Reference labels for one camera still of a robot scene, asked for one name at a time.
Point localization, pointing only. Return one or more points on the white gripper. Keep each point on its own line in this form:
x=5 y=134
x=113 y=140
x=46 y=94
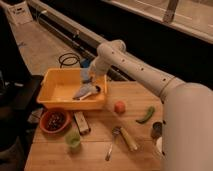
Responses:
x=93 y=73

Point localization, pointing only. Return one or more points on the blue sponge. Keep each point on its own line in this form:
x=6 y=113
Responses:
x=86 y=78

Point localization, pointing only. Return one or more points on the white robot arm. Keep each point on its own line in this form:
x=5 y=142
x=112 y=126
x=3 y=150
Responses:
x=187 y=138

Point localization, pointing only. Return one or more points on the yellow plastic tray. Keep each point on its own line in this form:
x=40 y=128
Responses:
x=61 y=84

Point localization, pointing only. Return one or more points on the blue object on floor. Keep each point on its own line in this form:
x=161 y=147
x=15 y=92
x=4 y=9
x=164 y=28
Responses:
x=85 y=63

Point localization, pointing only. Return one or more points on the red tomato toy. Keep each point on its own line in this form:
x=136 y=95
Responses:
x=119 y=107

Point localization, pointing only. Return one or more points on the wooden block with metal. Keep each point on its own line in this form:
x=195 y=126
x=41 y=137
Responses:
x=81 y=122

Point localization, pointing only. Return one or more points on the orange bowl with beans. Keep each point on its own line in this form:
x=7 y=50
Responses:
x=54 y=120

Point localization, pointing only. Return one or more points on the metal fork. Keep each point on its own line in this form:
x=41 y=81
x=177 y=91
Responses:
x=115 y=133

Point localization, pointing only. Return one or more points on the green pepper toy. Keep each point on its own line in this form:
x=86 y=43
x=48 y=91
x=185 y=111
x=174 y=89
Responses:
x=149 y=113

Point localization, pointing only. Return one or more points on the green plastic cup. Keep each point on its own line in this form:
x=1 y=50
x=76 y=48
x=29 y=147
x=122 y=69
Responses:
x=72 y=139

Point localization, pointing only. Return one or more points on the black chair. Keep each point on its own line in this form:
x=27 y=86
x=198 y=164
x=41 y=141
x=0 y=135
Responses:
x=18 y=90

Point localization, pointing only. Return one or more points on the yellow corn toy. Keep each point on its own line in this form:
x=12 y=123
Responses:
x=131 y=143

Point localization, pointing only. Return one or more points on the dark metal can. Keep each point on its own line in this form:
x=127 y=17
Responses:
x=156 y=131

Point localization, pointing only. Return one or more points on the white box on floor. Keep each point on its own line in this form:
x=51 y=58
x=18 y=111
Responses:
x=19 y=14

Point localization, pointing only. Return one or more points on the white paper cup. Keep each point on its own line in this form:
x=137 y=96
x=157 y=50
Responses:
x=158 y=148

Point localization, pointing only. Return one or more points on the brush with white handle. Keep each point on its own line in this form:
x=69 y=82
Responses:
x=93 y=90

